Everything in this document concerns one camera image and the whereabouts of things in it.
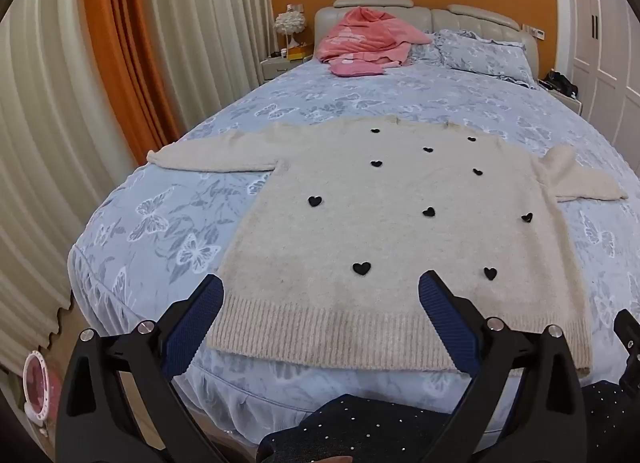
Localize bed with blue butterfly bedspread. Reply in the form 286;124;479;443
67;28;640;439

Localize white wardrobe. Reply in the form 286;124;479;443
550;0;640;144

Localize orange curtain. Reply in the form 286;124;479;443
80;0;183;166

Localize pink garment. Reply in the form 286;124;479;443
316;7;433;68

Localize person's dark studded pants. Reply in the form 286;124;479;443
256;380;640;463

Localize white nightstand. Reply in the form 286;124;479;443
259;54;316;84
537;78;584;116

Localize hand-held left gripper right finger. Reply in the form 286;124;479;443
419;270;587;463

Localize wide white curtain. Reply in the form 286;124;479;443
0;0;141;379

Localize blue butterfly pillow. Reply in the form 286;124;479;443
432;29;536;88

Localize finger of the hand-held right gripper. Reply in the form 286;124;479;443
614;309;640;386

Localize black bag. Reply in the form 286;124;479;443
542;70;581;98

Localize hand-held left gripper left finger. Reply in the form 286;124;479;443
55;273;226;463

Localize pink round fan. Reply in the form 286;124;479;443
22;350;63;429

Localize beige leather headboard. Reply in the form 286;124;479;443
314;0;538;81

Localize narrow white curtain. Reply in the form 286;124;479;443
145;0;276;144

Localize pink folded cloth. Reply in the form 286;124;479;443
330;55;386;77

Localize beige sweater with black hearts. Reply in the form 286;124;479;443
146;114;629;376

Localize white feather lamp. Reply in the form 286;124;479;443
274;10;306;50

